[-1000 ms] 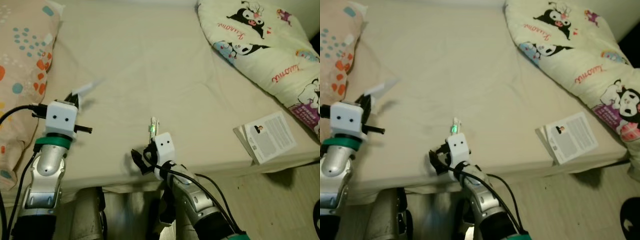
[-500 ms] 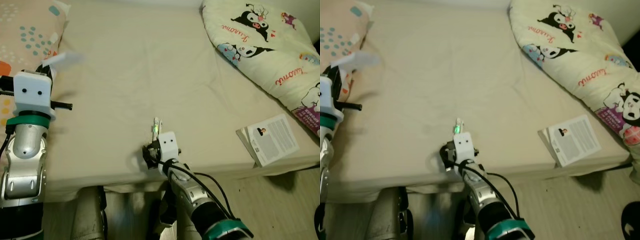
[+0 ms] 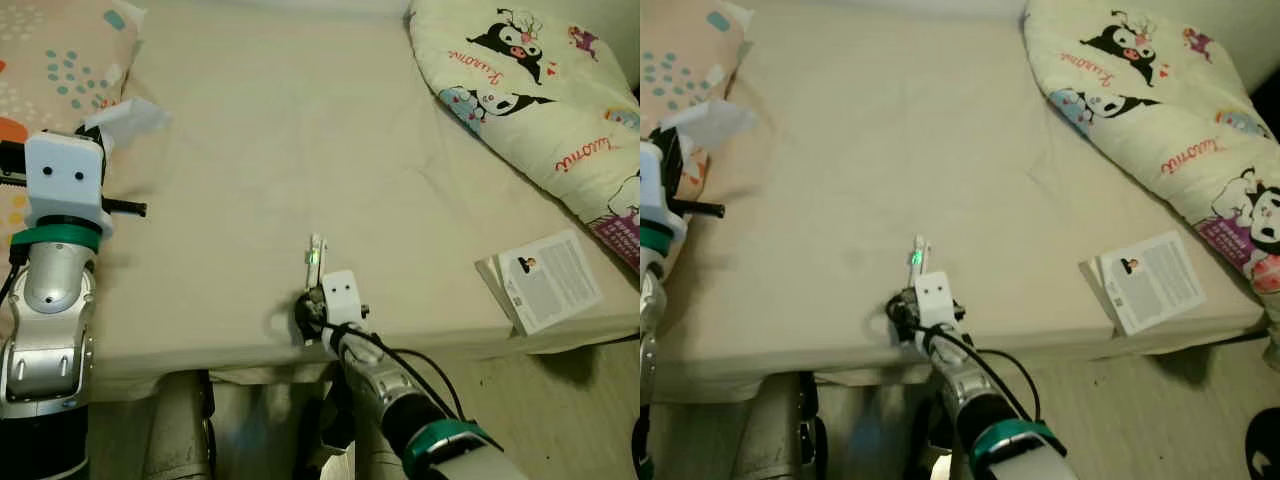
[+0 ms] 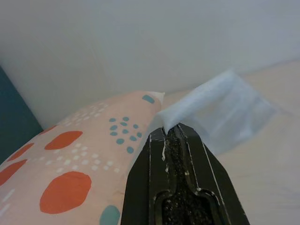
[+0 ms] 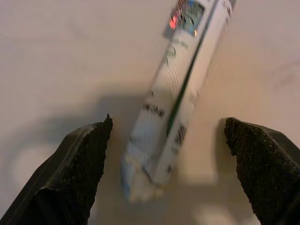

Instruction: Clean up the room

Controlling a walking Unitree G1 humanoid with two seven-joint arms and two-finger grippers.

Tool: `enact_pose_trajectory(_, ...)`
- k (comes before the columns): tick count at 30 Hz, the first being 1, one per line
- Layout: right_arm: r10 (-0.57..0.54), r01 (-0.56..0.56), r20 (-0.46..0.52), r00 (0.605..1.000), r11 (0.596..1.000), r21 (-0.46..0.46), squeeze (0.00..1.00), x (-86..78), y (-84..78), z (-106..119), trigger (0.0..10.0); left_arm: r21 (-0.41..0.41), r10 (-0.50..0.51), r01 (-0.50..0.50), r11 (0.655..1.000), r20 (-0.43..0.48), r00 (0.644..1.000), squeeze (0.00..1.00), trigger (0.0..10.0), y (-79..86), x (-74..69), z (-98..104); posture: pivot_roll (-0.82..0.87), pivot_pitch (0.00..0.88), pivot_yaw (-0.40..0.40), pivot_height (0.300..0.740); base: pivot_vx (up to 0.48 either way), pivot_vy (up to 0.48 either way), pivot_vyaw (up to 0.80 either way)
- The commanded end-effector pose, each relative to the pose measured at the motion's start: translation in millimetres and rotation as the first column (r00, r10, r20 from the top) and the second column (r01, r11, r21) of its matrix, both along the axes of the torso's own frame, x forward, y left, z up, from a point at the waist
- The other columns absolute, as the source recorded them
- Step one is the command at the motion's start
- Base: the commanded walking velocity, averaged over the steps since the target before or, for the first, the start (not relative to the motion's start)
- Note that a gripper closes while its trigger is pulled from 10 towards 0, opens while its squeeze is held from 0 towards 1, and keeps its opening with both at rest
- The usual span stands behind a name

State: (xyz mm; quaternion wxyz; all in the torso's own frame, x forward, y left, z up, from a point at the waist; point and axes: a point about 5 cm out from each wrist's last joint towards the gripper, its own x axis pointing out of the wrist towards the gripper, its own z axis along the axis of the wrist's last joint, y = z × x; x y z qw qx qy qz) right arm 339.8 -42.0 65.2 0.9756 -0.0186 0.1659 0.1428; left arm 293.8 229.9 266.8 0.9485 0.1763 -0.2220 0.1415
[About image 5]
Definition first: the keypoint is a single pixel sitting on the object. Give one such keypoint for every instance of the white green toothpaste tube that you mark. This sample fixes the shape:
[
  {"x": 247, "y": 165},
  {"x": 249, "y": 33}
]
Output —
[{"x": 178, "y": 70}]

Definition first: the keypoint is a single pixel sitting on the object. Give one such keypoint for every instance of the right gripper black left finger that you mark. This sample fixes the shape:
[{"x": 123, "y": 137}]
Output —
[{"x": 70, "y": 175}]

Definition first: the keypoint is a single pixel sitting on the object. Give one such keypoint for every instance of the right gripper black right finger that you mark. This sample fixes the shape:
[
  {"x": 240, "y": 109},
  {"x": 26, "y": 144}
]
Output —
[{"x": 262, "y": 168}]

